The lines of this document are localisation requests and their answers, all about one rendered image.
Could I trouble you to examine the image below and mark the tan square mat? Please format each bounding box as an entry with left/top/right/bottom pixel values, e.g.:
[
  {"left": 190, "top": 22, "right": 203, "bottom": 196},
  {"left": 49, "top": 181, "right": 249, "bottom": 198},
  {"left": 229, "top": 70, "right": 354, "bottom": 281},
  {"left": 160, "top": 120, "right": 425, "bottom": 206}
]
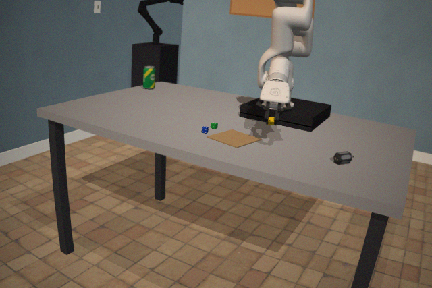
[{"left": 207, "top": 129, "right": 262, "bottom": 148}]

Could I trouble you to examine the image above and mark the green and yellow drink can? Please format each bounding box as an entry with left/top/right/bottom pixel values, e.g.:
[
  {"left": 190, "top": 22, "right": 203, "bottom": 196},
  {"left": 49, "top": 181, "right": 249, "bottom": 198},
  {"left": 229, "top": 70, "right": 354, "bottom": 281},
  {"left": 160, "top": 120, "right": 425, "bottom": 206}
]
[{"left": 143, "top": 66, "right": 155, "bottom": 90}]

